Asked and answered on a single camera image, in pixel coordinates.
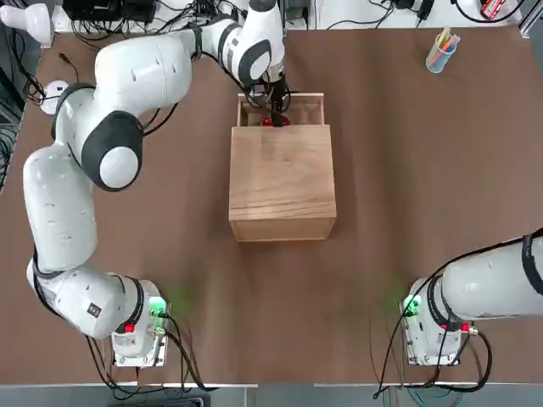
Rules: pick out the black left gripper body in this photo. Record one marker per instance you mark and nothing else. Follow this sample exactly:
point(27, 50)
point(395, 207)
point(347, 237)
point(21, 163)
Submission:
point(278, 91)

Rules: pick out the red toy car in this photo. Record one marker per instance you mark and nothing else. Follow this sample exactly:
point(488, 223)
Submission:
point(266, 122)

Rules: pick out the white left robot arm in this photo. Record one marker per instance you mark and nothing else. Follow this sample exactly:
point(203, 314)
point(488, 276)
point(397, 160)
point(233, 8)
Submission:
point(140, 72)

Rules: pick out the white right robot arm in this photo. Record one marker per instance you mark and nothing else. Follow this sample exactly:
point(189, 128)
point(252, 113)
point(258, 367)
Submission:
point(488, 280)

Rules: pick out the wooden cabinet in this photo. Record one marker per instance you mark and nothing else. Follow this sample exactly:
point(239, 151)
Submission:
point(282, 182)

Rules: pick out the translucent pale blue pen cup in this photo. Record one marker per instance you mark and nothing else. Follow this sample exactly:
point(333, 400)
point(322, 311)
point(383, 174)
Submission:
point(434, 63)

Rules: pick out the small black adapter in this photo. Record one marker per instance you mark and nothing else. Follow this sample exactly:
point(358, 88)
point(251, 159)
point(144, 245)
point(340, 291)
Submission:
point(425, 8)

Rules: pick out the orange highlighter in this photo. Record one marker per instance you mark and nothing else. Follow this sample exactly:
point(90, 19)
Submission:
point(447, 46)

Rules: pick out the yellow highlighter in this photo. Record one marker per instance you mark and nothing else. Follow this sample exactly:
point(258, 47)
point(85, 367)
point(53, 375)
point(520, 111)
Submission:
point(444, 36)

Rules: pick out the black flat device box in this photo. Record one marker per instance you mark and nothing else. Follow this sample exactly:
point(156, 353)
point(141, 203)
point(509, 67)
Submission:
point(106, 8)

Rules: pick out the small red box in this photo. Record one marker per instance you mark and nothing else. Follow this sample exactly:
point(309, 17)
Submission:
point(493, 8)

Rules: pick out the white desk lamp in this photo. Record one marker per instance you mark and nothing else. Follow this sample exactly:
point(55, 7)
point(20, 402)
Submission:
point(23, 19)

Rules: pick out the aluminium frame post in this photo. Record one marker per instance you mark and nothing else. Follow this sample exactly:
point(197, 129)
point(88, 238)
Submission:
point(284, 33)
point(528, 25)

